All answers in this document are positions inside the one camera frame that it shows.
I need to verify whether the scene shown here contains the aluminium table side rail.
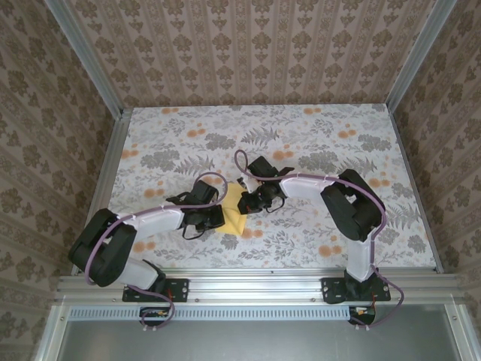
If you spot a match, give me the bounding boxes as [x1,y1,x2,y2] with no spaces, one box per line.
[72,108,133,276]
[388,104,445,274]

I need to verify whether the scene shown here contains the aluminium cross rail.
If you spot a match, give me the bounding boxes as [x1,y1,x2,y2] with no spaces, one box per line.
[55,273,466,304]

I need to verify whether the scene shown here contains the thin black left gripper cable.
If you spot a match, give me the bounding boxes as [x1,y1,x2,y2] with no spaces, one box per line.
[182,221,210,241]

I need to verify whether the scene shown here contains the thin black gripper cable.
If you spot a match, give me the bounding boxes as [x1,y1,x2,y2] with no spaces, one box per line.
[182,221,210,241]
[265,196,286,214]

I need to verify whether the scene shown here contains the floral patterned table mat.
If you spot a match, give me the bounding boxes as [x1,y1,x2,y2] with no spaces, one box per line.
[92,106,439,270]

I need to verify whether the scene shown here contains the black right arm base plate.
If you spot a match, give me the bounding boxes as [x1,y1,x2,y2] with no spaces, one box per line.
[321,277,392,305]

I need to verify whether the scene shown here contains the aluminium lower frame rail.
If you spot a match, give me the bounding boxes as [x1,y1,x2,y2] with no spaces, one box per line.
[35,303,72,361]
[444,303,475,361]

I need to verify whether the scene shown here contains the grey slotted cable duct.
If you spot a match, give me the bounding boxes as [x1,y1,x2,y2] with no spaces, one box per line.
[69,305,446,321]

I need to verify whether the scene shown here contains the thin black right gripper cable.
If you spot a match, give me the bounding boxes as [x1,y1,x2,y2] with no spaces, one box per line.
[265,196,286,214]

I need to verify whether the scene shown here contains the grey sheet metal panel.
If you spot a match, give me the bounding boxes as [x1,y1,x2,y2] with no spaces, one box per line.
[59,319,462,361]

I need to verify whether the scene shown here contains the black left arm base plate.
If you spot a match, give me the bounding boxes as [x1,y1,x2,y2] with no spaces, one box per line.
[122,277,190,303]

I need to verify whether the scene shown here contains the black control board with wires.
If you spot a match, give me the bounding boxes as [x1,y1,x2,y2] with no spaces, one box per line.
[347,306,378,326]
[139,306,174,327]

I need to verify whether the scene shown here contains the aluminium corner post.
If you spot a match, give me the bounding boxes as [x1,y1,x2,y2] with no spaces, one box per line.
[386,0,458,110]
[47,0,126,118]

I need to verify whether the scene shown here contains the yellow cloth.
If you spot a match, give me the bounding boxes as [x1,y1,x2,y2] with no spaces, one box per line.
[219,183,248,237]

